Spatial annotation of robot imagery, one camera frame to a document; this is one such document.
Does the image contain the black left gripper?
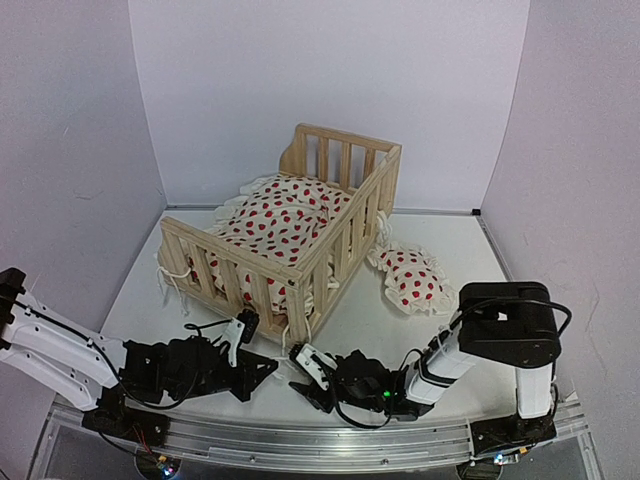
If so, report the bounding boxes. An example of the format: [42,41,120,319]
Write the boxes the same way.
[168,349,277,403]

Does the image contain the white mattress tie string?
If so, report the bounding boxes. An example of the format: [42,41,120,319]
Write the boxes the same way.
[277,324,296,371]

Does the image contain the wooden pet bed frame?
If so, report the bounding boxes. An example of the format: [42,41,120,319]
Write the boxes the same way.
[156,124,402,345]

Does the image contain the strawberry print ruffled mattress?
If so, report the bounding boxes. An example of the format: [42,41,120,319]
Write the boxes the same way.
[187,174,391,321]

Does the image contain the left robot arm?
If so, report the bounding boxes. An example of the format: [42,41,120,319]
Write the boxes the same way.
[1,267,278,437]

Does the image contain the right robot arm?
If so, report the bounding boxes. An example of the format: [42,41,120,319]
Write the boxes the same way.
[289,282,572,443]

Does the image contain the strawberry print small pillow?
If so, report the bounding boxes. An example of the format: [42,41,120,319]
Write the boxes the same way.
[367,241,456,316]

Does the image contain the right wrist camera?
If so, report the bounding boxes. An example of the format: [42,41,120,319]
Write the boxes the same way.
[289,343,338,391]

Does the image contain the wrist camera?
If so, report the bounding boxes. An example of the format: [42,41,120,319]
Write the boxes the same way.
[289,343,338,391]
[221,309,260,368]

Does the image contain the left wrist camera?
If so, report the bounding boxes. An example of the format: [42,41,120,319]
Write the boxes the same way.
[221,309,260,368]

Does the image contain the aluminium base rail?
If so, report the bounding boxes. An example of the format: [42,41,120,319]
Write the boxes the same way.
[47,394,586,464]

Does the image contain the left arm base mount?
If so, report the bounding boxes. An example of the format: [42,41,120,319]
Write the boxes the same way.
[82,394,170,447]

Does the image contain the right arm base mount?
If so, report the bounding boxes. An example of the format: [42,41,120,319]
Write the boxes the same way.
[470,414,556,460]

